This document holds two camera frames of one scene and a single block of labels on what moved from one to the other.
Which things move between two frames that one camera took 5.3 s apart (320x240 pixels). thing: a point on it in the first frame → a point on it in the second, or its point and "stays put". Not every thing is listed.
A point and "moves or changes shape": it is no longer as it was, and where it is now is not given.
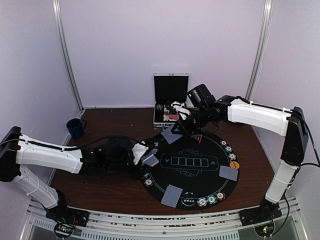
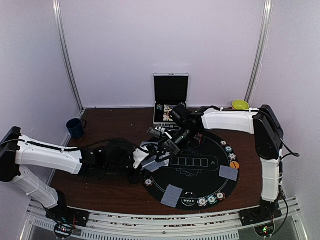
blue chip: x=202 y=201 stays put
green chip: x=228 y=149 stays put
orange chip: x=148 y=182 stays put
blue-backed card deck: x=151 y=161 moves or changes shape
